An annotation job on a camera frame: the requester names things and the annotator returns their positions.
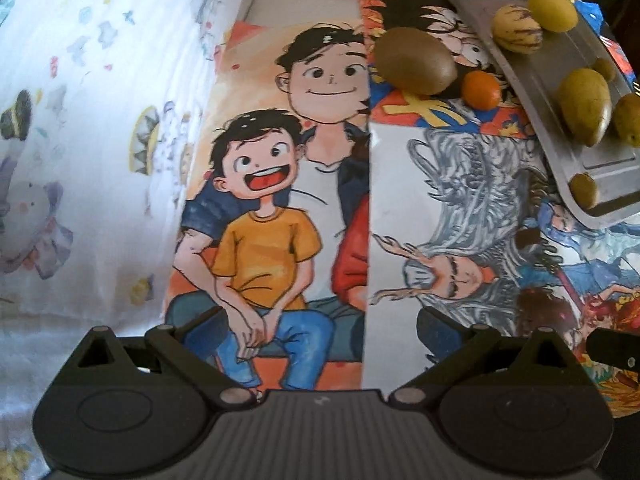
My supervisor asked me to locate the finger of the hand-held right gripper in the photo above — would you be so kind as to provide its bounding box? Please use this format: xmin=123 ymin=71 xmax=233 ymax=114
xmin=586 ymin=329 xmax=640 ymax=372

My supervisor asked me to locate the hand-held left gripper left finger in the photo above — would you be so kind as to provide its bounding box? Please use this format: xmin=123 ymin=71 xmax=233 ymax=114
xmin=60 ymin=306 xmax=257 ymax=408

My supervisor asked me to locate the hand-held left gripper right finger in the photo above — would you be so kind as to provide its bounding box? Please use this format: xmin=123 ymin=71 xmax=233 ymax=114
xmin=390 ymin=306 xmax=592 ymax=408

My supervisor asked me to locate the small brown round fruit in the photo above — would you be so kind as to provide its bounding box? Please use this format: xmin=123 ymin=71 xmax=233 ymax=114
xmin=591 ymin=57 xmax=617 ymax=83
xmin=570 ymin=173 xmax=598 ymax=209

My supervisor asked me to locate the small orange kumquat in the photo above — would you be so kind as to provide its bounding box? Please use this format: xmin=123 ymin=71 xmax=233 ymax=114
xmin=461 ymin=70 xmax=502 ymax=109

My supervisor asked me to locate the metal tray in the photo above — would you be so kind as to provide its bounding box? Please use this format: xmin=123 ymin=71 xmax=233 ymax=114
xmin=444 ymin=0 xmax=640 ymax=233

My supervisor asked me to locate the brown kiwi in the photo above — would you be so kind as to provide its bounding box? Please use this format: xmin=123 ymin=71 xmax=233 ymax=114
xmin=374 ymin=26 xmax=458 ymax=96

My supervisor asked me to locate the striped pepino melon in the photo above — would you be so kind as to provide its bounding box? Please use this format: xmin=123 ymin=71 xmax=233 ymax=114
xmin=491 ymin=4 xmax=544 ymax=54

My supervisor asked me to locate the yellow orange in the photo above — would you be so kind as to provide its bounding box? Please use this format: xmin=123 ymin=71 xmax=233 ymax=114
xmin=527 ymin=0 xmax=579 ymax=32

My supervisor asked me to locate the family drawing sheet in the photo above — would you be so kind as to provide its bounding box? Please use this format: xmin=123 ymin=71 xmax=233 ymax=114
xmin=164 ymin=19 xmax=372 ymax=392

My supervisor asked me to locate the white-haired warrior drawing sheet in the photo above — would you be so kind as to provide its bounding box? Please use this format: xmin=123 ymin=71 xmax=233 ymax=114
xmin=367 ymin=110 xmax=640 ymax=418

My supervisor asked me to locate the white printed blanket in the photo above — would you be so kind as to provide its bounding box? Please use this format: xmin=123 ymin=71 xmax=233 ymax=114
xmin=0 ymin=0 xmax=263 ymax=476

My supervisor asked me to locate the spiky-haired fighter drawing sheet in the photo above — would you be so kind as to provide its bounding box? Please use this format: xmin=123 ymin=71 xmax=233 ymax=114
xmin=357 ymin=0 xmax=640 ymax=136

